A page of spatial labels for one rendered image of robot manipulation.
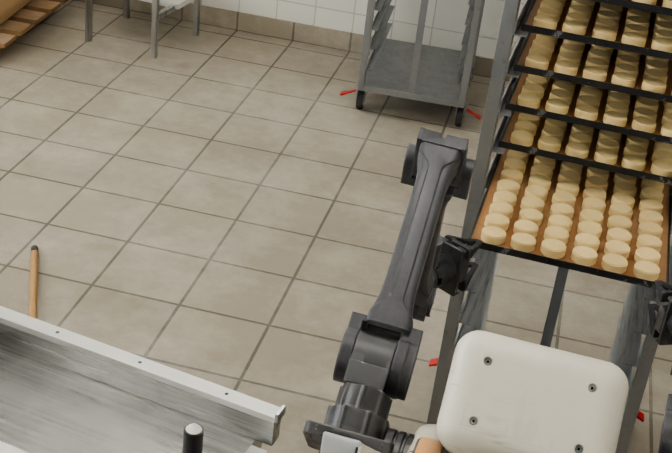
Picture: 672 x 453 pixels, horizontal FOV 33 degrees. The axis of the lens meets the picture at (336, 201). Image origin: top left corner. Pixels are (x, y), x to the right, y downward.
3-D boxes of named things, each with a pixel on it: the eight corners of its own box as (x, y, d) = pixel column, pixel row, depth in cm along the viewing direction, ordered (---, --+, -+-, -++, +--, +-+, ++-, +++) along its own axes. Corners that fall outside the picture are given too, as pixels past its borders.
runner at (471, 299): (469, 325, 272) (471, 314, 270) (458, 322, 272) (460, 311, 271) (510, 207, 327) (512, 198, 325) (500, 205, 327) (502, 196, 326)
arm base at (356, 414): (301, 430, 147) (392, 455, 145) (320, 371, 150) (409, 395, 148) (308, 447, 155) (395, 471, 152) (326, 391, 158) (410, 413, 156)
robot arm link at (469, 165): (403, 159, 178) (471, 177, 177) (412, 134, 182) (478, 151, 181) (377, 315, 211) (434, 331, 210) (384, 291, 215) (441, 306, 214)
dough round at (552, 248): (535, 247, 233) (537, 238, 232) (558, 245, 235) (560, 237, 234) (546, 260, 229) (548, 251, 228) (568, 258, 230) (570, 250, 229)
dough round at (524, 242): (521, 238, 236) (523, 229, 235) (539, 249, 232) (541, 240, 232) (504, 244, 233) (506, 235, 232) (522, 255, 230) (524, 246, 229)
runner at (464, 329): (463, 356, 276) (465, 346, 274) (452, 353, 276) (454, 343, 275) (504, 235, 331) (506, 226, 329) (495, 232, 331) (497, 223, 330)
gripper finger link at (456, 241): (495, 238, 224) (465, 252, 218) (489, 269, 227) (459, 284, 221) (468, 223, 228) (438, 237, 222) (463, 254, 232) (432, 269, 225)
